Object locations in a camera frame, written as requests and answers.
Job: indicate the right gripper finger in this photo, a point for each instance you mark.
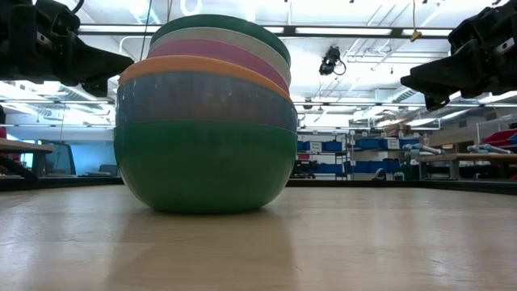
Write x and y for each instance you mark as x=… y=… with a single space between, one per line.
x=442 y=74

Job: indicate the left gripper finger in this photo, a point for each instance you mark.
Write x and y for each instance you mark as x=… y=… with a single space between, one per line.
x=93 y=62

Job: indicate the large orange plastic bowl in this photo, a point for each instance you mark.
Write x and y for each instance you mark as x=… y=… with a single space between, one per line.
x=194 y=64

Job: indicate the large blue translucent bowl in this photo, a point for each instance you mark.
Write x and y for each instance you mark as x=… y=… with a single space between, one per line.
x=202 y=99

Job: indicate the pink plastic bowl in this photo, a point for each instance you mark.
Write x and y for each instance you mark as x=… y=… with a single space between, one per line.
x=218 y=49

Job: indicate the teal plastic bowl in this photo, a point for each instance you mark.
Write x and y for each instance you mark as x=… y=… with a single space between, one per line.
x=218 y=21

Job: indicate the grey plastic bowl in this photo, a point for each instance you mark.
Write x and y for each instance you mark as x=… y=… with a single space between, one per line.
x=226 y=35

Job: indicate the metal storage shelf rack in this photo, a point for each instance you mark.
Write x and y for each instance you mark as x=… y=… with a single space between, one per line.
x=351 y=155

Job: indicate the yellow hanging connector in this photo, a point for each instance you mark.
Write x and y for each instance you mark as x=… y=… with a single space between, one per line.
x=415 y=35

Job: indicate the red fabric item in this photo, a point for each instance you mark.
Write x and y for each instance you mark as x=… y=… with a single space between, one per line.
x=501 y=138

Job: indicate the wooden table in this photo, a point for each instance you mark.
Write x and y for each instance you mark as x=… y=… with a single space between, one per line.
x=468 y=158
x=24 y=146

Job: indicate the blue storage bin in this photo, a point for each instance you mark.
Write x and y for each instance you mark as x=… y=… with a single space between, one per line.
x=329 y=168
x=368 y=144

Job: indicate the black overhead beam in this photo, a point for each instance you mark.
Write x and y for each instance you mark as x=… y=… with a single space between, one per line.
x=343 y=30

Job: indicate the large green translucent bowl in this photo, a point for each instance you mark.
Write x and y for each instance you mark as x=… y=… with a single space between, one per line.
x=206 y=169

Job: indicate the black overhead camera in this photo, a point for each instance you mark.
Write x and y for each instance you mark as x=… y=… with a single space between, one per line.
x=331 y=60

